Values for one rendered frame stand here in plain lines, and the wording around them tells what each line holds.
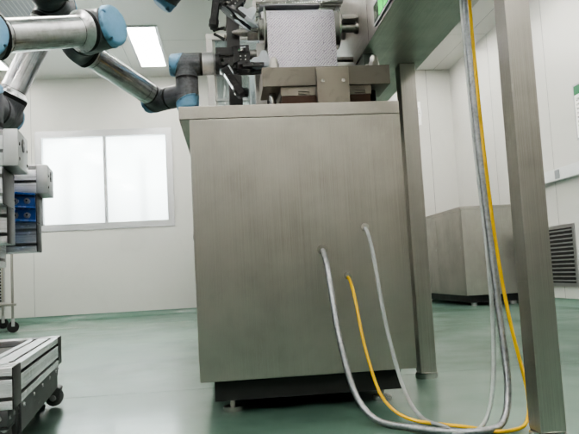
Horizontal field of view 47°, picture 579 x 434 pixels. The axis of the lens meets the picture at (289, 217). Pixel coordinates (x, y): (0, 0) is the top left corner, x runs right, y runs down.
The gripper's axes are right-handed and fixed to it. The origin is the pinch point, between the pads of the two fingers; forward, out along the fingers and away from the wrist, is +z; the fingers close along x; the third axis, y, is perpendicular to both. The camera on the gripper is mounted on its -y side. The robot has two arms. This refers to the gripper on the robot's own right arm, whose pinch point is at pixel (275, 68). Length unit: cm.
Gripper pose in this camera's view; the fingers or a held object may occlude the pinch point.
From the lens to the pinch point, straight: 229.0
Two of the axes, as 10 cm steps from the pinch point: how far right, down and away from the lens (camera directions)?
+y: -0.5, -9.9, 0.9
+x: -0.9, 0.9, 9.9
